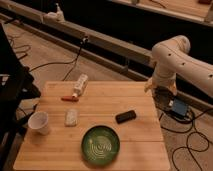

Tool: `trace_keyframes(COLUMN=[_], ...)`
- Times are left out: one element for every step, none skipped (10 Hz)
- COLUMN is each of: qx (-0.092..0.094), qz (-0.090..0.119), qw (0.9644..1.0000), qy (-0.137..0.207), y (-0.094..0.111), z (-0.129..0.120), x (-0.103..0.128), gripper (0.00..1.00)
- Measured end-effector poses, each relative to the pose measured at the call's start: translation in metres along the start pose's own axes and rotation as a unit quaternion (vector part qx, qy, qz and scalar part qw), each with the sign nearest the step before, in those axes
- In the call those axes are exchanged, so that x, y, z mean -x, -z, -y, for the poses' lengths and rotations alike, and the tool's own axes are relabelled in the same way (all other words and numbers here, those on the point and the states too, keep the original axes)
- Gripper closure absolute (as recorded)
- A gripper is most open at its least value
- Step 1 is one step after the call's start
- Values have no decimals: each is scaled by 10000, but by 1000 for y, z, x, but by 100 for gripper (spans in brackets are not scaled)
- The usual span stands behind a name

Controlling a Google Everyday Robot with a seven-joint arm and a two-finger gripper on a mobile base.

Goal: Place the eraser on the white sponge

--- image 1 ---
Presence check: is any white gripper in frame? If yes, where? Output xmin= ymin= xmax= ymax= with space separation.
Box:
xmin=144 ymin=75 xmax=177 ymax=96

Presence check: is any black eraser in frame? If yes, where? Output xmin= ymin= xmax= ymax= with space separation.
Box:
xmin=115 ymin=110 xmax=136 ymax=124

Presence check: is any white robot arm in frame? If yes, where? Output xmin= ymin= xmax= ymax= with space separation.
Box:
xmin=144 ymin=35 xmax=213 ymax=98

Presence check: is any blue power box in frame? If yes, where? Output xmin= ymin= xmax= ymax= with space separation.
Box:
xmin=171 ymin=99 xmax=188 ymax=118

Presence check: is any white bottle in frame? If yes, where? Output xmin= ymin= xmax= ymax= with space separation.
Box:
xmin=73 ymin=74 xmax=88 ymax=97

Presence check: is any green plate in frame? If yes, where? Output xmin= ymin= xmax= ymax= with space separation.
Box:
xmin=81 ymin=125 xmax=120 ymax=167

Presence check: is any red marker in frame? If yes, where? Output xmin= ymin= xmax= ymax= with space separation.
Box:
xmin=61 ymin=96 xmax=79 ymax=102

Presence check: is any white paper cup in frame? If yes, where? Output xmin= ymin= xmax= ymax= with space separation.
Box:
xmin=28 ymin=111 xmax=50 ymax=135

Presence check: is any black chair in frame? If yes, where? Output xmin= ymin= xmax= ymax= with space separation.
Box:
xmin=0 ymin=24 xmax=41 ymax=171

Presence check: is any wooden rail beam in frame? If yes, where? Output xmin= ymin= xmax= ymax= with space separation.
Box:
xmin=0 ymin=0 xmax=213 ymax=106

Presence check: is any black floor cable right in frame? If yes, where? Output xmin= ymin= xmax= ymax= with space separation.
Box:
xmin=156 ymin=106 xmax=213 ymax=171

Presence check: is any black floor cable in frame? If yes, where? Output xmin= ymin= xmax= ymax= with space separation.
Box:
xmin=6 ymin=34 xmax=90 ymax=82
xmin=156 ymin=106 xmax=213 ymax=171

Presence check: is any black floor cable left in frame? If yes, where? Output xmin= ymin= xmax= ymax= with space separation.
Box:
xmin=6 ymin=34 xmax=90 ymax=82

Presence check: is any white object on rail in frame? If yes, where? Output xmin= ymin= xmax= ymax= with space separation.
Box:
xmin=44 ymin=4 xmax=65 ymax=22

